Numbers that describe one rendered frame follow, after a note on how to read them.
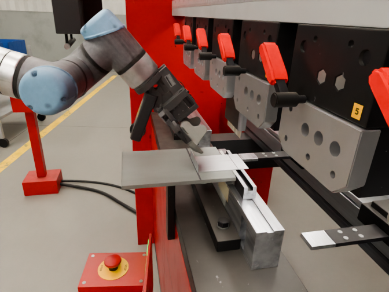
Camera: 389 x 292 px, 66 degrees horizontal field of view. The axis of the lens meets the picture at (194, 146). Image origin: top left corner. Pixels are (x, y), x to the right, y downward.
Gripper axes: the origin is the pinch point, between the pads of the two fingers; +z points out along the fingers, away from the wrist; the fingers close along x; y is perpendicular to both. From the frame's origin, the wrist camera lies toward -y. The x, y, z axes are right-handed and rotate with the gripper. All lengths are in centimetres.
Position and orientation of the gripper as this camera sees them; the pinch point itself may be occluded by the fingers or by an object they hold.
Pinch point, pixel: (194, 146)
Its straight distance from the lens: 73.6
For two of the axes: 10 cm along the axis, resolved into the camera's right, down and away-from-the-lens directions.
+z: 6.0, 6.7, 4.4
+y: 7.7, -6.3, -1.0
